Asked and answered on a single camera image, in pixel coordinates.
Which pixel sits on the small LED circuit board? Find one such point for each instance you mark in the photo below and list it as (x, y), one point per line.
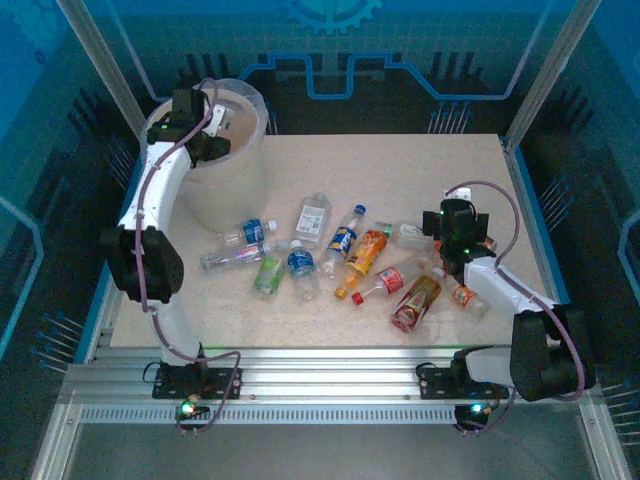
(475, 409)
(189, 409)

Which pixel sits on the clear red-blue label bottle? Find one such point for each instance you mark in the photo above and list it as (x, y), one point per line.
(240, 255)

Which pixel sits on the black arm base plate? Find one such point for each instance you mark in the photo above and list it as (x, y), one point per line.
(167, 385)
(435, 385)

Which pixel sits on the aluminium frame post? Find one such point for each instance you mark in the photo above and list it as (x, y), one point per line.
(109, 75)
(544, 75)

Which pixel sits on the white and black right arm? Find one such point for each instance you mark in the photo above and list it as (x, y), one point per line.
(500, 285)

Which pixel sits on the crane label green neck bottle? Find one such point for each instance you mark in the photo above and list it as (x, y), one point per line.
(410, 235)

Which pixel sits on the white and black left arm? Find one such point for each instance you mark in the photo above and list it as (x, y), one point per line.
(160, 190)

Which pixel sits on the aluminium frame leg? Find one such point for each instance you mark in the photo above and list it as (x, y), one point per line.
(602, 445)
(55, 445)

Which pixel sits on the square clear white label bottle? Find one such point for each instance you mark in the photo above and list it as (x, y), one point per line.
(312, 220)

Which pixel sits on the small blue label bottle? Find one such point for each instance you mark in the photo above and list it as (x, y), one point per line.
(252, 231)

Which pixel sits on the red label red cap bottle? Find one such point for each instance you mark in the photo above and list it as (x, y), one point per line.
(390, 279)

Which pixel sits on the green label plastic bottle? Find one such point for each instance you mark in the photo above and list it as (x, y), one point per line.
(269, 275)

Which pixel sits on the blue table edge strip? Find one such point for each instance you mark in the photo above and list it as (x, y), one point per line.
(92, 325)

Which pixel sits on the aluminium frame rail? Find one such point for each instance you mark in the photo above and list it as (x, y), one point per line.
(325, 375)

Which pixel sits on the Pepsi bottle blue cap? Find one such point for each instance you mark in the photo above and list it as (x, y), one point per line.
(342, 240)

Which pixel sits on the orange juice label bottle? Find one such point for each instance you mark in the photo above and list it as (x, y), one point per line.
(367, 252)

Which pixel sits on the red gold label bottle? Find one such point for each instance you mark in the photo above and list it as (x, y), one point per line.
(417, 302)

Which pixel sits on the Pocari Sweat blue label bottle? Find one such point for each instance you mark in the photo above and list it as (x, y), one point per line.
(301, 265)

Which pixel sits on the translucent white plastic bin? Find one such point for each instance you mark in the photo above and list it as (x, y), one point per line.
(225, 200)

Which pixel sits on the clear bottle orange cap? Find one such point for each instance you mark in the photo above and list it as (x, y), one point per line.
(465, 296)

